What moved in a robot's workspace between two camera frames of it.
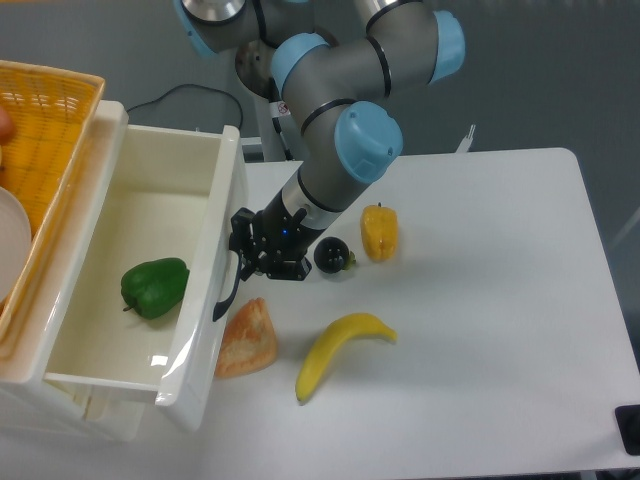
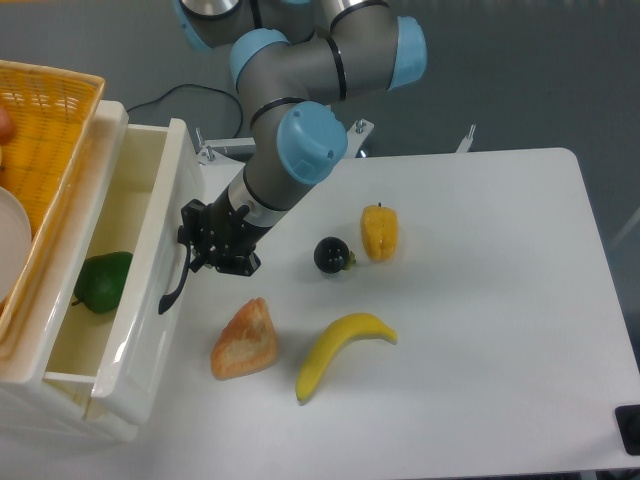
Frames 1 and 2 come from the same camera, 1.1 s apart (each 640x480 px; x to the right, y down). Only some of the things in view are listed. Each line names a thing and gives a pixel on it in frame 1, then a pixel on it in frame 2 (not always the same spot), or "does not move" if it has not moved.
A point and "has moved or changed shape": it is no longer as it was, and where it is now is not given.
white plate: x=15 y=237 does not move
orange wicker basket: x=52 y=112 does not move
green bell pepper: x=153 y=288 to x=100 y=280
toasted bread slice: x=249 y=341 does not move
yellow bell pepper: x=379 y=231 does not move
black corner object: x=628 y=422 does not move
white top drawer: x=133 y=286 has moved or changed shape
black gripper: x=281 y=241 to x=231 y=239
